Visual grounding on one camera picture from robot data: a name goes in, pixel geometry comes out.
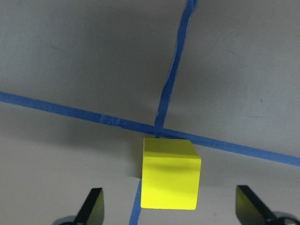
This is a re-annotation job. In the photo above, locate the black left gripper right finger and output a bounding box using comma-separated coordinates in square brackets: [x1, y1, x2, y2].
[235, 185, 278, 225]

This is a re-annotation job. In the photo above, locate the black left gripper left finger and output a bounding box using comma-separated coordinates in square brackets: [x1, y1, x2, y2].
[74, 187, 104, 224]

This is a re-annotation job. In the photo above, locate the yellow wooden block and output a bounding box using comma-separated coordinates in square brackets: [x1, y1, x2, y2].
[141, 138, 201, 210]

